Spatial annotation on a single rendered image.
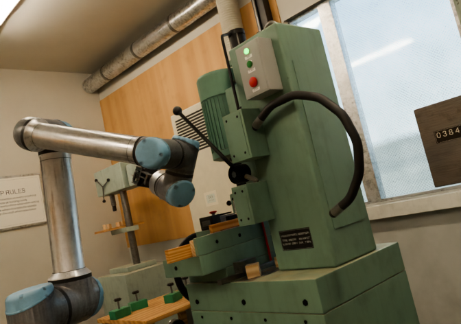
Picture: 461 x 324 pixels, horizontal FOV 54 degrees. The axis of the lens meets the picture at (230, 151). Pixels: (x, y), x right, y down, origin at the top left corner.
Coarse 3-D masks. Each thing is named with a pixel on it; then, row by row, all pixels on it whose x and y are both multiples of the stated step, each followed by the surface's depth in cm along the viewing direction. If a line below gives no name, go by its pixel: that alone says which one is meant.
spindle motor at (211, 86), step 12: (216, 72) 159; (204, 84) 161; (216, 84) 159; (228, 84) 159; (204, 96) 161; (216, 96) 159; (204, 108) 163; (216, 108) 159; (228, 108) 158; (204, 120) 164; (216, 120) 159; (216, 132) 159; (216, 144) 159; (216, 156) 159; (228, 156) 157
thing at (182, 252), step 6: (180, 246) 138; (186, 246) 140; (168, 252) 135; (174, 252) 136; (180, 252) 138; (186, 252) 139; (168, 258) 135; (174, 258) 136; (180, 258) 137; (186, 258) 139
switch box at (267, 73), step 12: (240, 48) 135; (252, 48) 131; (264, 48) 130; (240, 60) 135; (252, 60) 131; (264, 60) 129; (240, 72) 136; (252, 72) 132; (264, 72) 128; (276, 72) 131; (264, 84) 129; (276, 84) 130; (252, 96) 133; (264, 96) 134
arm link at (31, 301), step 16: (32, 288) 147; (48, 288) 146; (16, 304) 140; (32, 304) 140; (48, 304) 144; (64, 304) 149; (16, 320) 139; (32, 320) 139; (48, 320) 142; (64, 320) 149
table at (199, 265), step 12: (252, 240) 153; (264, 240) 157; (216, 252) 142; (228, 252) 145; (240, 252) 149; (252, 252) 152; (264, 252) 156; (168, 264) 150; (180, 264) 145; (192, 264) 140; (204, 264) 138; (216, 264) 141; (228, 264) 144; (168, 276) 151; (180, 276) 146; (192, 276) 141
